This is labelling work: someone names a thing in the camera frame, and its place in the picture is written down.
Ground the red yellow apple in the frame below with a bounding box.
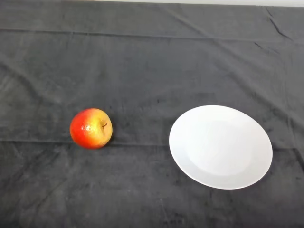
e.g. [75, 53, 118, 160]
[69, 108, 114, 150]

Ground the white round plate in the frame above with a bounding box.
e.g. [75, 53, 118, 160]
[169, 105, 273, 190]

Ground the black cloth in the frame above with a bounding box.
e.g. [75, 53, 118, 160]
[0, 0, 304, 228]

